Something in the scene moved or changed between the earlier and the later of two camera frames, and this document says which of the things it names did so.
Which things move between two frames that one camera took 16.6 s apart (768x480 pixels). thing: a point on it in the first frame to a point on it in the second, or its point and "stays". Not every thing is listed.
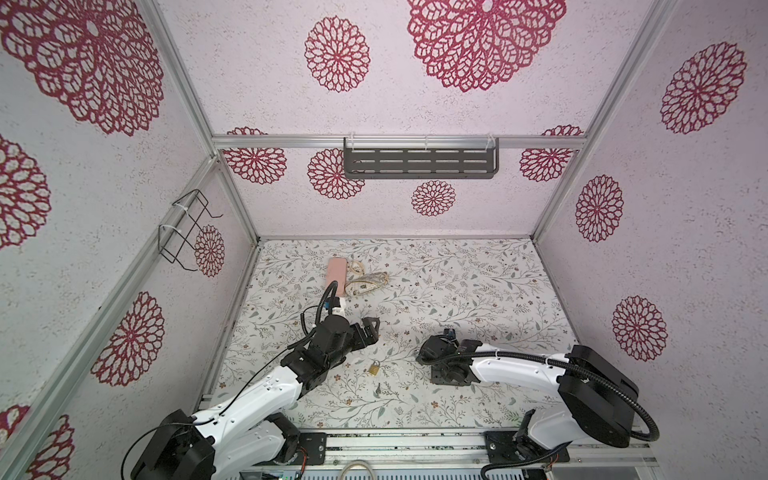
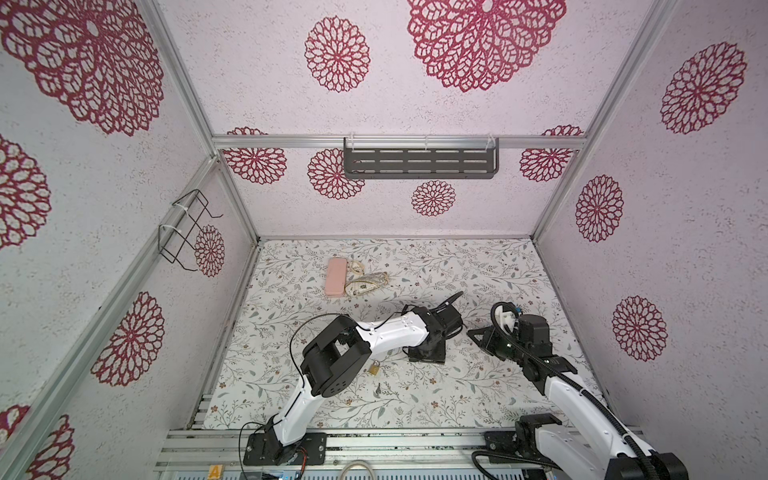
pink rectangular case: [337, 271] stays
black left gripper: [371, 333] to [439, 357]
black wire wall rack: [171, 237] stays
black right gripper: [436, 381] to [486, 343]
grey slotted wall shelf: [416, 158] stays
